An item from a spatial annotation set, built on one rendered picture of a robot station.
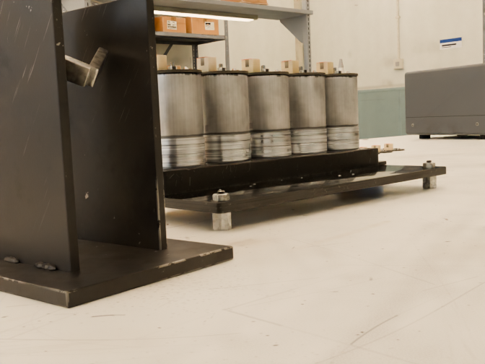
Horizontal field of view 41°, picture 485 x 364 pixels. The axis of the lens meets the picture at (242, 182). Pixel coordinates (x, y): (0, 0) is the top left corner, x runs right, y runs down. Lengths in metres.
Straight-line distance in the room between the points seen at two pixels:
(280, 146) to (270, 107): 0.02
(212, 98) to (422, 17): 5.62
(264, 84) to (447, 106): 0.62
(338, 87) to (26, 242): 0.21
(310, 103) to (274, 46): 6.12
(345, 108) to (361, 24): 5.92
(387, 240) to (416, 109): 0.75
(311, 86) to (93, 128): 0.15
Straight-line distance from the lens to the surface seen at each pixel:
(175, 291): 0.16
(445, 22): 5.77
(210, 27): 5.37
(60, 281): 0.16
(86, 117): 0.21
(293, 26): 3.78
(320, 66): 0.36
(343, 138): 0.36
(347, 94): 0.36
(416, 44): 5.90
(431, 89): 0.94
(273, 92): 0.32
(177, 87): 0.28
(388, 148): 0.69
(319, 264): 0.18
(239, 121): 0.30
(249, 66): 0.32
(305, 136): 0.34
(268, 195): 0.25
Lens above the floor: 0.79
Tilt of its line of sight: 6 degrees down
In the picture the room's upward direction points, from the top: 3 degrees counter-clockwise
